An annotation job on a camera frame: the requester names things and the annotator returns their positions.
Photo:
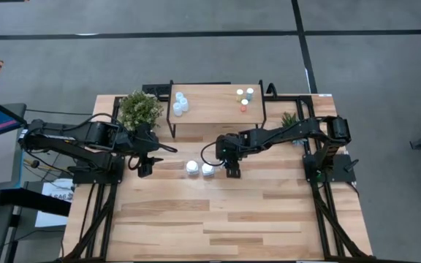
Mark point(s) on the black aluminium rig frame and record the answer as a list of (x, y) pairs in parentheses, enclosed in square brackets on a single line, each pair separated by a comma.
[(105, 226)]

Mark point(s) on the translucent white plastic bottle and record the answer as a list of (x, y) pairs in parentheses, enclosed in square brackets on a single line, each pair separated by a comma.
[(177, 109), (184, 104), (179, 96)]

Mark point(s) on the teal bottle white cap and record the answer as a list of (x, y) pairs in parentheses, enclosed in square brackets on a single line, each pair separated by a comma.
[(249, 93)]

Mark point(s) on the bushy green potted plant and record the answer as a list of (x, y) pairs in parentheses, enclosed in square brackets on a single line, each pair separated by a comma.
[(139, 109)]

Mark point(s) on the succulent plant black pot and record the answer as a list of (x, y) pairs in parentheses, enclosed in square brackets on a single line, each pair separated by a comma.
[(288, 118)]

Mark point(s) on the white printed sheet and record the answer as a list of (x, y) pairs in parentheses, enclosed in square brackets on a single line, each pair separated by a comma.
[(55, 204)]

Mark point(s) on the wooden shelf black frame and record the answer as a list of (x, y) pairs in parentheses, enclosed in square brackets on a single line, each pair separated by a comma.
[(210, 106)]

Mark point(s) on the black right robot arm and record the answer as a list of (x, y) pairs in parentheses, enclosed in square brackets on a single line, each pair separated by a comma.
[(280, 135)]

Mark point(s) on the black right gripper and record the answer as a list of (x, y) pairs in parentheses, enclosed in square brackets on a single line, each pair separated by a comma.
[(229, 148)]

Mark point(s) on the orange bottle white cap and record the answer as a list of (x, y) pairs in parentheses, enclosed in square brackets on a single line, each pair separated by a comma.
[(244, 105)]

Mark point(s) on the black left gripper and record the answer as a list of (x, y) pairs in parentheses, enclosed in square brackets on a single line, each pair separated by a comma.
[(146, 140)]

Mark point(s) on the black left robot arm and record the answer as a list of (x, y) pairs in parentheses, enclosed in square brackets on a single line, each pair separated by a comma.
[(101, 133)]

